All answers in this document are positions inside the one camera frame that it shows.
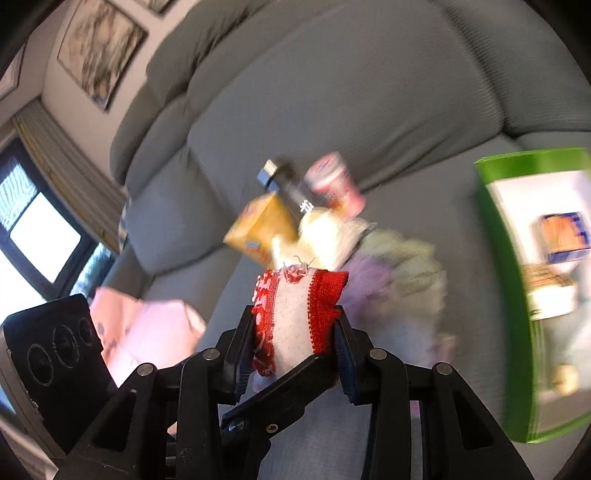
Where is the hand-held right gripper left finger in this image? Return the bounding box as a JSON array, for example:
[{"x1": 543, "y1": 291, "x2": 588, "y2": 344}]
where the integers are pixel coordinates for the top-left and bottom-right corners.
[{"x1": 55, "y1": 316, "x2": 259, "y2": 480}]

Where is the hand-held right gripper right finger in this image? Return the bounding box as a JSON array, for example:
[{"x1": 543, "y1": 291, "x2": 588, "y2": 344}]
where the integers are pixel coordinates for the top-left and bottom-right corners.
[{"x1": 221, "y1": 318, "x2": 523, "y2": 480}]

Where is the red and white cloth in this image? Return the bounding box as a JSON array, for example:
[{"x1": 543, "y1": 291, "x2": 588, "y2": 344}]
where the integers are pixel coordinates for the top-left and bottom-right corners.
[{"x1": 250, "y1": 263, "x2": 350, "y2": 377}]

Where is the purple mesh bath pouf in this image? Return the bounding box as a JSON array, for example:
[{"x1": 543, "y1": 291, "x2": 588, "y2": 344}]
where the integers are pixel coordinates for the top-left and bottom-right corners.
[{"x1": 339, "y1": 254, "x2": 458, "y2": 370}]

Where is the grey-green knitted towel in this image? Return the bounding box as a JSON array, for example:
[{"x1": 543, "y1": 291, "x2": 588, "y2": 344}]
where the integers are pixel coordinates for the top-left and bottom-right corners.
[{"x1": 355, "y1": 228, "x2": 448, "y2": 319}]

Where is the cream knitted towel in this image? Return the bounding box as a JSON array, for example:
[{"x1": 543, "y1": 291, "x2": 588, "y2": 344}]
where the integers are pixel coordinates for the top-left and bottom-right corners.
[{"x1": 272, "y1": 208, "x2": 370, "y2": 273}]

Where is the green storage box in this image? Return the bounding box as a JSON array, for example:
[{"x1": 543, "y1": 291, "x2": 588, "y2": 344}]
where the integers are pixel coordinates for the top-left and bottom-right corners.
[{"x1": 475, "y1": 148, "x2": 591, "y2": 445}]

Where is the yellow tissue pack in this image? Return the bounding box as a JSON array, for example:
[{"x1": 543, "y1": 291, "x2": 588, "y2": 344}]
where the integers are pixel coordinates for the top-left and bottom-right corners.
[{"x1": 522, "y1": 264, "x2": 580, "y2": 321}]

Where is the colourful striped tissue pack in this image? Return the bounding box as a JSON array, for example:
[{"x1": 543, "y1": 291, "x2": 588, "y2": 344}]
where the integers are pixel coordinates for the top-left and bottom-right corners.
[{"x1": 538, "y1": 212, "x2": 591, "y2": 265}]

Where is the pink cloth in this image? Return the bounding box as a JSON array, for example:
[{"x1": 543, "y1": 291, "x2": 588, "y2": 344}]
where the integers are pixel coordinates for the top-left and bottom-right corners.
[{"x1": 90, "y1": 286, "x2": 208, "y2": 388}]

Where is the dark framed window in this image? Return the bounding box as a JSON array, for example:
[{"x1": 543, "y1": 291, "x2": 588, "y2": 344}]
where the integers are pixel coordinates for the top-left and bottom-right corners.
[{"x1": 0, "y1": 138, "x2": 116, "y2": 301}]

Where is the yellow snack box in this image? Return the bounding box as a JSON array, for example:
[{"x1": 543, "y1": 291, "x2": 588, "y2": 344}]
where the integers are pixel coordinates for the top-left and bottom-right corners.
[{"x1": 224, "y1": 193, "x2": 312, "y2": 265}]

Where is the glass bottle with metal cap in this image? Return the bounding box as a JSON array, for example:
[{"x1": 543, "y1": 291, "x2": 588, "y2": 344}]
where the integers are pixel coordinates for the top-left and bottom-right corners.
[{"x1": 257, "y1": 158, "x2": 324, "y2": 217}]

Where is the pink plastic container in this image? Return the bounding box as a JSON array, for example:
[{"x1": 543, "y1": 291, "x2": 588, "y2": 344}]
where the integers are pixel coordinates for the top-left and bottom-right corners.
[{"x1": 303, "y1": 152, "x2": 366, "y2": 217}]

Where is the beige curtain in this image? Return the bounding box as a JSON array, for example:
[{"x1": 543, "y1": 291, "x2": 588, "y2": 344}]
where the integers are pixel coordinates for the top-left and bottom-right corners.
[{"x1": 14, "y1": 99, "x2": 130, "y2": 254}]

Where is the grey fabric sofa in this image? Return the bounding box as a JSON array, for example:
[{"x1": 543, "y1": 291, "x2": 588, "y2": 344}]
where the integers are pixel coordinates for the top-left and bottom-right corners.
[{"x1": 106, "y1": 0, "x2": 591, "y2": 480}]

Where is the framed wall picture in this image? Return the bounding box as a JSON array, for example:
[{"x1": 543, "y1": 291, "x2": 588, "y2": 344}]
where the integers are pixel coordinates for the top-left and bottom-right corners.
[
  {"x1": 134, "y1": 0, "x2": 178, "y2": 14},
  {"x1": 56, "y1": 0, "x2": 149, "y2": 112}
]

